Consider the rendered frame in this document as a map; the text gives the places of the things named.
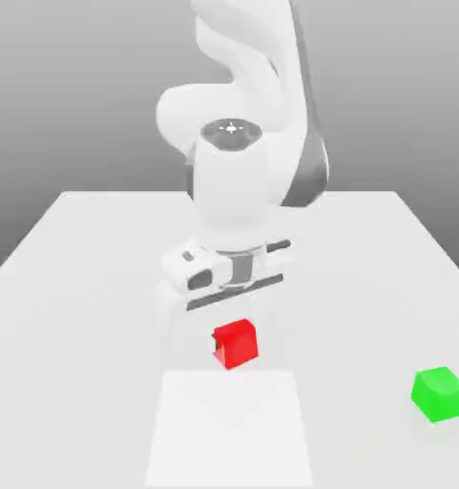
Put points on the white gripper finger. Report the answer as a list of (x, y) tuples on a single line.
[(219, 347)]

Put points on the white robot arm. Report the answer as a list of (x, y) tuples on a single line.
[(229, 183)]

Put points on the small red cube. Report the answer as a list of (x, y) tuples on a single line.
[(238, 344)]

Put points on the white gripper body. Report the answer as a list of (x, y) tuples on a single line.
[(233, 295)]

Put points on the small green cube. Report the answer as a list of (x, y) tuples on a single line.
[(439, 395)]

